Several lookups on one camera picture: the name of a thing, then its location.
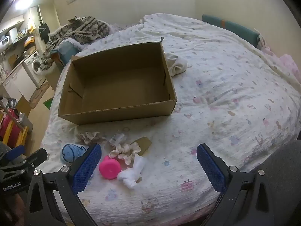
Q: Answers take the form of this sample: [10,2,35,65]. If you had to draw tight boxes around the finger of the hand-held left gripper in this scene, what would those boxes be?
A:
[23,148,48,170]
[4,145,26,161]

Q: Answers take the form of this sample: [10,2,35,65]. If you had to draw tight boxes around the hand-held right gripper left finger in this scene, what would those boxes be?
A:
[24,143,102,226]

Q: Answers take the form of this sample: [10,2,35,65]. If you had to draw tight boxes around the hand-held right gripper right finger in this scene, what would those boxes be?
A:
[196,144,283,226]

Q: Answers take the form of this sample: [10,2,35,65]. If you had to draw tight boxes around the blue plush toy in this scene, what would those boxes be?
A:
[62,144,90,163]

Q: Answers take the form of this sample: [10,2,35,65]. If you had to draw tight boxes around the pink ball toy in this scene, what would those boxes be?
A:
[99,155,122,180]

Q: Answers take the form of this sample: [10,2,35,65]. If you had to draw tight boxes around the cream scrunchie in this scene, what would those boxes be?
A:
[109,143,141,166]

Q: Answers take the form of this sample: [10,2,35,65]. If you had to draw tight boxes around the white plush toy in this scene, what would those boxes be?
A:
[117,157,147,189]

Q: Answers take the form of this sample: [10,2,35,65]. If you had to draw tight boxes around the brown cardboard box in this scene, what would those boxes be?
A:
[58,41,177,126]

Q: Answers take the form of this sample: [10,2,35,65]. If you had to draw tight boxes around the red and yellow rack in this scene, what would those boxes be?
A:
[0,107,29,150]

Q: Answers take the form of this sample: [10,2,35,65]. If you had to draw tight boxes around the clear plastic packet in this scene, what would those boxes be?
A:
[109,133,127,146]

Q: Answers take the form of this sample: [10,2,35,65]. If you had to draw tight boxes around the cardboard box on floor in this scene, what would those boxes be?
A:
[14,95,33,117]

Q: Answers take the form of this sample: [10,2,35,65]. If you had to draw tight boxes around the brown cardboard piece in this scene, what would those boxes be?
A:
[130,137,152,156]

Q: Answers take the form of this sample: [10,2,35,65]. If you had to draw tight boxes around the printed white bed quilt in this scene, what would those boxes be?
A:
[40,13,301,226]

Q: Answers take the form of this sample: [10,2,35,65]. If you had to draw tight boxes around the person's grey pants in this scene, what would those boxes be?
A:
[256,140,301,226]

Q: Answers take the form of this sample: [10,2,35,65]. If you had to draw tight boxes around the white washing machine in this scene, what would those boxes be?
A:
[23,50,47,88]

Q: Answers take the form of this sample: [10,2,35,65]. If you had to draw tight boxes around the white folded cloth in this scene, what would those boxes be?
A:
[165,54,188,77]

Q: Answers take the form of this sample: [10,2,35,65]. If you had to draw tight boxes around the pink cloth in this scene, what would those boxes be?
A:
[260,45,301,85]

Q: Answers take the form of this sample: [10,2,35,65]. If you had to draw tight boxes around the patterned knit blanket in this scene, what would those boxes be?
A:
[40,16,111,71]

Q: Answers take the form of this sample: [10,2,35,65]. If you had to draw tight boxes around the teal cushion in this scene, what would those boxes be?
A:
[202,14,260,48]

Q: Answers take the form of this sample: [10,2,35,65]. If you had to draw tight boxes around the tabby cat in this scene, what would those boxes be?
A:
[67,16,85,27]

